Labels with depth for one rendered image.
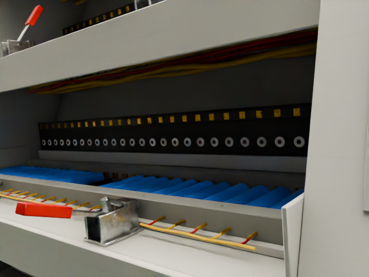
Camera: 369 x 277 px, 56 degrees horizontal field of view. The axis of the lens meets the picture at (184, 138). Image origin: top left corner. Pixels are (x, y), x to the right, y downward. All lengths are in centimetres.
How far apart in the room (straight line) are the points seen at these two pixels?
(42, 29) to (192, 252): 63
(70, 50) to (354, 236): 32
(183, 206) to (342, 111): 14
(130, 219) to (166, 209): 3
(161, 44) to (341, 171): 18
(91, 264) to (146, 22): 20
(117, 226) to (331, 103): 18
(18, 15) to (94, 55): 43
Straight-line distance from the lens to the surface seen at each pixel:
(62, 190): 40
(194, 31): 28
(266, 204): 29
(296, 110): 36
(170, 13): 30
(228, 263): 23
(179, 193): 33
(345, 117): 19
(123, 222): 29
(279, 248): 23
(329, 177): 18
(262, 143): 38
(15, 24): 77
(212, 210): 26
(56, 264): 33
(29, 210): 24
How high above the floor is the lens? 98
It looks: 12 degrees up
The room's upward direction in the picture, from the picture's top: 9 degrees clockwise
